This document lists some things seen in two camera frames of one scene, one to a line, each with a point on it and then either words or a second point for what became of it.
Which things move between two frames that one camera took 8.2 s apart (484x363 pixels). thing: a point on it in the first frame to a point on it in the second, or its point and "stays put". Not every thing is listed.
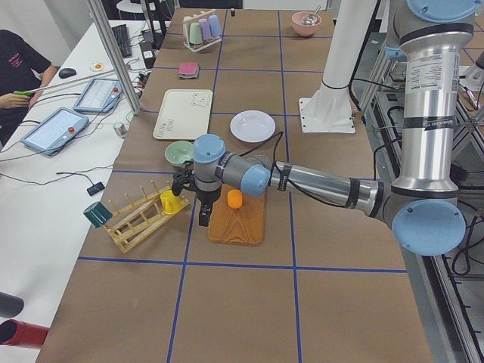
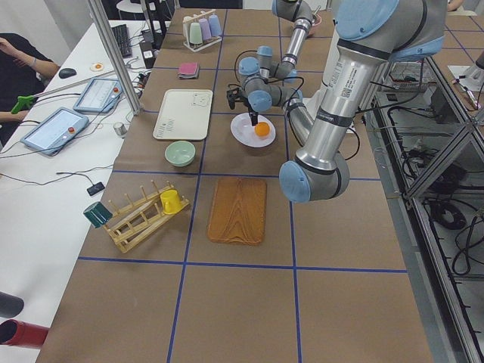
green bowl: [178, 152] stays put
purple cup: [206, 29] stays put
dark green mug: [97, 214] stays put
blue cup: [215, 26] stays put
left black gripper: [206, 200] to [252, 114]
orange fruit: [234, 198] to [262, 129]
